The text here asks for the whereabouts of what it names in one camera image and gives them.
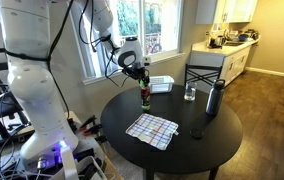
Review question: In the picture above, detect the plaid checkered dish cloth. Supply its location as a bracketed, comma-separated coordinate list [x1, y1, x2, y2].
[125, 113, 179, 151]

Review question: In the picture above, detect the black canister lid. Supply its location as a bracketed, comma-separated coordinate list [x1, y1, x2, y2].
[190, 129, 204, 139]

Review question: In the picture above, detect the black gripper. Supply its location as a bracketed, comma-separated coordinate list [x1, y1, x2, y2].
[122, 67, 147, 80]

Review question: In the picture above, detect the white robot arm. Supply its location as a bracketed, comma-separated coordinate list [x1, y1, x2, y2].
[75, 0, 150, 84]

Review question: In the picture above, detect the dark metal water bottle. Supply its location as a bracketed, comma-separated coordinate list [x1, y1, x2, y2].
[206, 79, 225, 116]

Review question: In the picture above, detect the white plastic basket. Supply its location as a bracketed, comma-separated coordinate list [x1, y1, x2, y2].
[150, 75, 174, 94]

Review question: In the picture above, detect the black metal chair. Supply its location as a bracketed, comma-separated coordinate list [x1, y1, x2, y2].
[184, 64, 222, 86]

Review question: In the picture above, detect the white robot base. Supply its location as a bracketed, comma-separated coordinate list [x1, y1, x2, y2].
[0, 0, 98, 180]

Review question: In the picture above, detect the white kitchen counter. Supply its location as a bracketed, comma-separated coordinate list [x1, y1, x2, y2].
[189, 38, 259, 84]

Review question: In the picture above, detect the round black table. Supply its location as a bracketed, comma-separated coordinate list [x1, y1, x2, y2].
[100, 84, 244, 180]

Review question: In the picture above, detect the orange handled clamp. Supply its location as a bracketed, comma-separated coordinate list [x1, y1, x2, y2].
[79, 115, 102, 136]

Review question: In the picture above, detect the white upper cabinet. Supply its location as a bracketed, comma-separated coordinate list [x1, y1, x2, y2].
[195, 0, 258, 24]

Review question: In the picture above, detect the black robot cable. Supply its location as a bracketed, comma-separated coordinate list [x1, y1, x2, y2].
[46, 0, 75, 119]

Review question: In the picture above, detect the clear tennis ball canister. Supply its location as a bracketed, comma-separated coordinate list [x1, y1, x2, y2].
[141, 86, 150, 111]

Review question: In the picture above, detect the white framed window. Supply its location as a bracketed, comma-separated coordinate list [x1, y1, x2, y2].
[74, 0, 183, 83]

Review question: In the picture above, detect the clear glass mug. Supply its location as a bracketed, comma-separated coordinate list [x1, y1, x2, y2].
[184, 82, 197, 101]

